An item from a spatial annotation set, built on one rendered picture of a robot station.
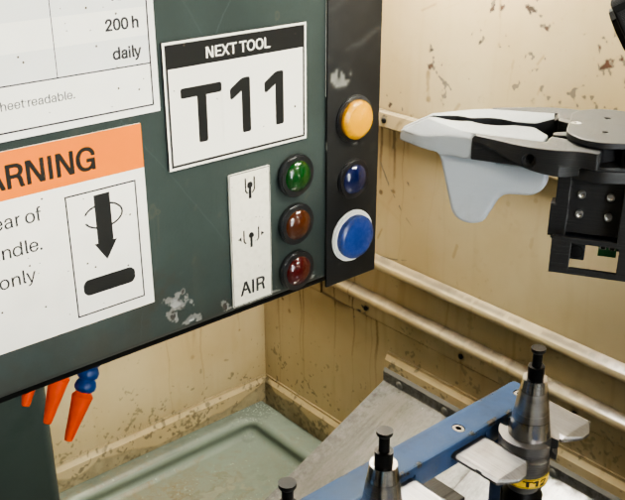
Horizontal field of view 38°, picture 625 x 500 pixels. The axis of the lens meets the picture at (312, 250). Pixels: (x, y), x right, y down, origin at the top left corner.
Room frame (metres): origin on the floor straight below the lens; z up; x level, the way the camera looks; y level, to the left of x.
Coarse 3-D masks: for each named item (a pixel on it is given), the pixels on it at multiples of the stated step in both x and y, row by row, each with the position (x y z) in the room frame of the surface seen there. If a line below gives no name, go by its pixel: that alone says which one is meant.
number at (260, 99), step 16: (256, 64) 0.51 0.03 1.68; (272, 64) 0.52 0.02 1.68; (288, 64) 0.53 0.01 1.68; (224, 80) 0.50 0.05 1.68; (240, 80) 0.51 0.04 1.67; (256, 80) 0.51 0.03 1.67; (272, 80) 0.52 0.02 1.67; (288, 80) 0.53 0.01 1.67; (224, 96) 0.50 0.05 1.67; (240, 96) 0.51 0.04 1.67; (256, 96) 0.51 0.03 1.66; (272, 96) 0.52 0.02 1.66; (288, 96) 0.53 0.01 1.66; (224, 112) 0.50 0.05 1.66; (240, 112) 0.51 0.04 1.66; (256, 112) 0.51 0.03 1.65; (272, 112) 0.52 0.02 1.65; (288, 112) 0.53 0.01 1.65; (224, 128) 0.50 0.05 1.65; (240, 128) 0.51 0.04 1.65; (256, 128) 0.51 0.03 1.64; (272, 128) 0.52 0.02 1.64; (288, 128) 0.53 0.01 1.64; (224, 144) 0.50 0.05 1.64
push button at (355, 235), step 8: (352, 216) 0.56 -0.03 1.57; (360, 216) 0.56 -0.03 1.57; (344, 224) 0.55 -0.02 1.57; (352, 224) 0.55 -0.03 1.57; (360, 224) 0.56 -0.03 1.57; (368, 224) 0.56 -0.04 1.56; (344, 232) 0.55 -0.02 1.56; (352, 232) 0.55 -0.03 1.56; (360, 232) 0.56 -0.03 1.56; (368, 232) 0.56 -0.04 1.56; (344, 240) 0.55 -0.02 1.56; (352, 240) 0.55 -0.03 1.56; (360, 240) 0.56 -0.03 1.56; (368, 240) 0.56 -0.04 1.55; (344, 248) 0.55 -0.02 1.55; (352, 248) 0.55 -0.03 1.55; (360, 248) 0.56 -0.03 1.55; (344, 256) 0.56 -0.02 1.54; (352, 256) 0.56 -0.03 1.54
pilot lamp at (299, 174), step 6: (300, 162) 0.53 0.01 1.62; (294, 168) 0.53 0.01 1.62; (300, 168) 0.53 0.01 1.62; (306, 168) 0.53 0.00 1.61; (288, 174) 0.52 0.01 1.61; (294, 174) 0.53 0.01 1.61; (300, 174) 0.53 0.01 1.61; (306, 174) 0.53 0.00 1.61; (288, 180) 0.52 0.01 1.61; (294, 180) 0.53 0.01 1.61; (300, 180) 0.53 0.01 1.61; (306, 180) 0.53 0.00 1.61; (288, 186) 0.53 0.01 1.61; (294, 186) 0.53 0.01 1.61; (300, 186) 0.53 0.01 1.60; (306, 186) 0.53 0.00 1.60
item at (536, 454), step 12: (504, 432) 0.81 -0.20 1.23; (552, 432) 0.81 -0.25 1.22; (504, 444) 0.80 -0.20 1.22; (516, 444) 0.79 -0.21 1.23; (528, 444) 0.79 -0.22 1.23; (540, 444) 0.79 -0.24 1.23; (552, 444) 0.80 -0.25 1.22; (528, 456) 0.78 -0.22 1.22; (540, 456) 0.78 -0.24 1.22; (552, 456) 0.80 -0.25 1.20; (528, 468) 0.78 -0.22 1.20; (540, 468) 0.78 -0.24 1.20
